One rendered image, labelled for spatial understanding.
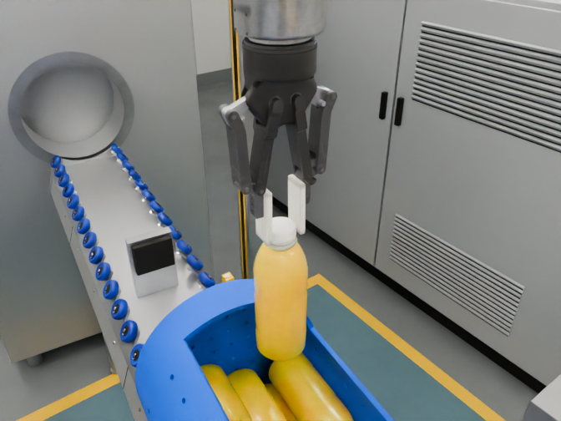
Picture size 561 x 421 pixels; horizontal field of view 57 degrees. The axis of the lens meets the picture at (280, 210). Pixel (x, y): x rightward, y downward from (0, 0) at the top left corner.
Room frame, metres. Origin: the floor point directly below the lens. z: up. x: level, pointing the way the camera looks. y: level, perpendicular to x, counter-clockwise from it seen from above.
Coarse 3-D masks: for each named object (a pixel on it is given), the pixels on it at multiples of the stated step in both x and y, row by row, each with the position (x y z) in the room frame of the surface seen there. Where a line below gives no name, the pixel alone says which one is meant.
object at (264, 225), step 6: (270, 192) 0.50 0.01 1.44; (264, 198) 0.50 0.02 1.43; (270, 198) 0.50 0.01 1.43; (264, 204) 0.50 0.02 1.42; (270, 204) 0.50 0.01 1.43; (264, 210) 0.50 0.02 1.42; (270, 210) 0.50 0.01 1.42; (264, 216) 0.50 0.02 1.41; (270, 216) 0.50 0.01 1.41; (258, 222) 0.52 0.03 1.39; (264, 222) 0.50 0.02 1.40; (270, 222) 0.50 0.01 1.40; (258, 228) 0.52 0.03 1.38; (264, 228) 0.50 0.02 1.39; (270, 228) 0.50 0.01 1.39; (258, 234) 0.52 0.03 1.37; (264, 234) 0.50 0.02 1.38; (270, 234) 0.50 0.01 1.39; (264, 240) 0.50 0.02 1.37; (270, 240) 0.50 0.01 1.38
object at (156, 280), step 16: (128, 240) 0.92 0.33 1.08; (144, 240) 0.93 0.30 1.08; (160, 240) 0.93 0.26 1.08; (144, 256) 0.91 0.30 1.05; (160, 256) 0.92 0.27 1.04; (144, 272) 0.90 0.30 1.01; (160, 272) 0.94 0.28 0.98; (176, 272) 0.96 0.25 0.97; (144, 288) 0.92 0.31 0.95; (160, 288) 0.93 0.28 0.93
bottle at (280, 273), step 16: (256, 256) 0.52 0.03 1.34; (272, 256) 0.50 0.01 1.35; (288, 256) 0.50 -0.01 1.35; (304, 256) 0.52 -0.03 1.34; (256, 272) 0.51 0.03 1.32; (272, 272) 0.49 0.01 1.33; (288, 272) 0.49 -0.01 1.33; (304, 272) 0.51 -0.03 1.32; (256, 288) 0.51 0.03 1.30; (272, 288) 0.49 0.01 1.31; (288, 288) 0.49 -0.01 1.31; (304, 288) 0.51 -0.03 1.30; (256, 304) 0.51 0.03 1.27; (272, 304) 0.49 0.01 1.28; (288, 304) 0.49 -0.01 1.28; (304, 304) 0.51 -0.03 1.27; (256, 320) 0.51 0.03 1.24; (272, 320) 0.49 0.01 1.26; (288, 320) 0.49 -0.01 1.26; (304, 320) 0.51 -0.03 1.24; (256, 336) 0.51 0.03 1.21; (272, 336) 0.49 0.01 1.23; (288, 336) 0.49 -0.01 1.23; (304, 336) 0.51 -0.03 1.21; (272, 352) 0.49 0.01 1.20; (288, 352) 0.49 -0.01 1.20
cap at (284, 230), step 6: (276, 222) 0.53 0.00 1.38; (282, 222) 0.53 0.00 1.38; (288, 222) 0.53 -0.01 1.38; (294, 222) 0.53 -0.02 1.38; (276, 228) 0.52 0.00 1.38; (282, 228) 0.52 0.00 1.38; (288, 228) 0.52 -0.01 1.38; (294, 228) 0.52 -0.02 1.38; (276, 234) 0.51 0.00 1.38; (282, 234) 0.50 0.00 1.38; (288, 234) 0.51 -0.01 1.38; (294, 234) 0.51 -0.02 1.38; (276, 240) 0.51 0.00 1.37; (282, 240) 0.50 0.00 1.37; (288, 240) 0.51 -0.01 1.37; (294, 240) 0.52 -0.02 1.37
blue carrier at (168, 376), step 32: (224, 288) 0.58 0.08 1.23; (192, 320) 0.53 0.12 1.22; (224, 320) 0.59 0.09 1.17; (160, 352) 0.50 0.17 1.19; (192, 352) 0.56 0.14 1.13; (224, 352) 0.59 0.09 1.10; (256, 352) 0.61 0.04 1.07; (320, 352) 0.58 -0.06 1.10; (160, 384) 0.46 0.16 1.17; (192, 384) 0.43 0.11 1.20; (352, 384) 0.50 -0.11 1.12; (160, 416) 0.43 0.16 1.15; (192, 416) 0.40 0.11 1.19; (224, 416) 0.38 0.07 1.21; (352, 416) 0.49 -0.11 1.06; (384, 416) 0.44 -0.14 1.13
